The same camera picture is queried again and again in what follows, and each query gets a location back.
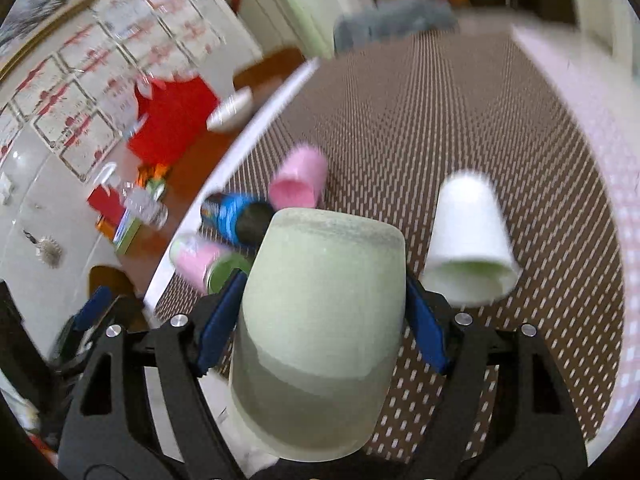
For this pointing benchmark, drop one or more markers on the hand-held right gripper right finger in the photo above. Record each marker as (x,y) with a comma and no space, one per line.
(426,327)

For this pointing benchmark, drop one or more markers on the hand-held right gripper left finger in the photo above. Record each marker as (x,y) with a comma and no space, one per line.
(219,321)

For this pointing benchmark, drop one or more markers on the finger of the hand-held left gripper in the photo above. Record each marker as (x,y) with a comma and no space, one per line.
(92,307)

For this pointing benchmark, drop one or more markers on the pale green cup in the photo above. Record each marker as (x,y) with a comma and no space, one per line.
(320,310)

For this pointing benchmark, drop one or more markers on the pink and green cup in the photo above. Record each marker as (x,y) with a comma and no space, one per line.
(195,260)

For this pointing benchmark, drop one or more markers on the white cup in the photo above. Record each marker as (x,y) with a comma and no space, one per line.
(470,230)

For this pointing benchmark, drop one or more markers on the blue and black cup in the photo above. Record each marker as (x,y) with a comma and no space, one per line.
(232,212)

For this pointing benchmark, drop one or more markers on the colourful flat box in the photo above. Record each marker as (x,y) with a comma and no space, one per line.
(127,232)

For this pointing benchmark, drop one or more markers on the red box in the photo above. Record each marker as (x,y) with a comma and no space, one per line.
(106,202)

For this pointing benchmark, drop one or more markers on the clear plastic bottle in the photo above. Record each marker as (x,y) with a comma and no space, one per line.
(145,206)

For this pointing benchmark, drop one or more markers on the red bag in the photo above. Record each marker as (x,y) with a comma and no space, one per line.
(172,120)

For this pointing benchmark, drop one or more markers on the white bowl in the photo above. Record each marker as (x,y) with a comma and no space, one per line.
(230,109)

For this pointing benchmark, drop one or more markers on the brown patterned blanket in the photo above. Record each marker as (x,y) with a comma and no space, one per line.
(400,110)

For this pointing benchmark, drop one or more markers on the pink checked sheet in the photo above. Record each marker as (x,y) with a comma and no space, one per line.
(620,160)

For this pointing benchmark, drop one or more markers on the framed landscape picture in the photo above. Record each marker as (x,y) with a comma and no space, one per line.
(35,5)

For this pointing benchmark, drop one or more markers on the grey fluffy blanket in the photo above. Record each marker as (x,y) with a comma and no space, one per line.
(395,17)

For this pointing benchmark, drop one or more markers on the pale green cabinet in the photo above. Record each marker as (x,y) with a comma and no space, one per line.
(300,0)

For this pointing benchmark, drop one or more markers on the wall of certificates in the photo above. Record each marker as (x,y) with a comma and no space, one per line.
(75,95)

